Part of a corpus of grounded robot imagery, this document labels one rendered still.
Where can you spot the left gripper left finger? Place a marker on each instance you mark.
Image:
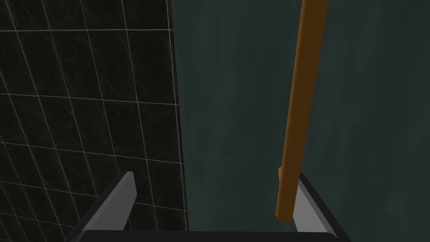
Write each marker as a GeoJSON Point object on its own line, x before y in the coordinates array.
{"type": "Point", "coordinates": [112, 208]}

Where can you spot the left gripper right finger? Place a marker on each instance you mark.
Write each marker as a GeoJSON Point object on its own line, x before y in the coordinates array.
{"type": "Point", "coordinates": [310, 211]}

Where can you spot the dark teal cupboard door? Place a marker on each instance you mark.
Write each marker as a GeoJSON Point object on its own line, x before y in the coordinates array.
{"type": "Point", "coordinates": [235, 117]}

